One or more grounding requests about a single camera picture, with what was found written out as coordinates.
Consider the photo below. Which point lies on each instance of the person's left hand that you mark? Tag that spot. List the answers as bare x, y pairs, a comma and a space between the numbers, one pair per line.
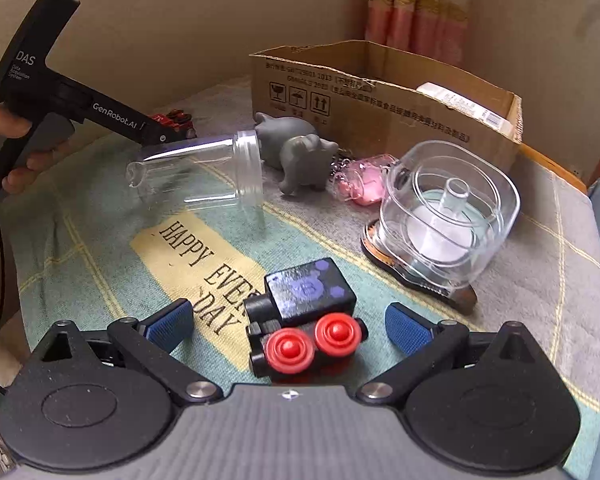
0, 122

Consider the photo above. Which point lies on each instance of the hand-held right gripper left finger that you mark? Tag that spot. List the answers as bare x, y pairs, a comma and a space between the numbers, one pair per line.
170, 324

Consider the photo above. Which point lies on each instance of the red toy car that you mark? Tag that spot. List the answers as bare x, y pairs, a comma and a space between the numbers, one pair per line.
175, 117

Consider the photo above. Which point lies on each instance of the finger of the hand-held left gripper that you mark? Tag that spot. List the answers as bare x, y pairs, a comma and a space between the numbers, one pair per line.
169, 136

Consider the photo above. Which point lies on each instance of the clear plastic jar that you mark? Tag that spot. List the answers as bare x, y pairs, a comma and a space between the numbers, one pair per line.
205, 175

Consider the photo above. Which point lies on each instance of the pink patterned curtain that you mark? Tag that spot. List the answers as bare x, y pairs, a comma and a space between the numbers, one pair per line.
415, 10

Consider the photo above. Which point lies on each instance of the wooden table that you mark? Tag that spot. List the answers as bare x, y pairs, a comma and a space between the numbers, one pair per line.
555, 167

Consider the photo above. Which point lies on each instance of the dark brown oval object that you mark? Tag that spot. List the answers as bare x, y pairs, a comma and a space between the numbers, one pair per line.
380, 252

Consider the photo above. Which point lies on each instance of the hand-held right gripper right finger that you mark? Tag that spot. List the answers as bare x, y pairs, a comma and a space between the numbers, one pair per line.
405, 329

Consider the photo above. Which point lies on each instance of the cardboard box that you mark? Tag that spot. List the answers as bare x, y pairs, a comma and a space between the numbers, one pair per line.
380, 110

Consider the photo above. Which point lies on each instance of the black toy train red wheels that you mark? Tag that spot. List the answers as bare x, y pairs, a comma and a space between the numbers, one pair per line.
305, 295

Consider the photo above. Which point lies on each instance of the clear square plastic container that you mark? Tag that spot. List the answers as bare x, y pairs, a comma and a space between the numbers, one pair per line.
450, 220

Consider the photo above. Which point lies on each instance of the checked printed blanket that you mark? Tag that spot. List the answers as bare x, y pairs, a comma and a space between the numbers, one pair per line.
105, 220

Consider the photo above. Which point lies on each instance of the grey elephant toy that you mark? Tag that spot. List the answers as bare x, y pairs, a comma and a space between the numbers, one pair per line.
280, 132
307, 165

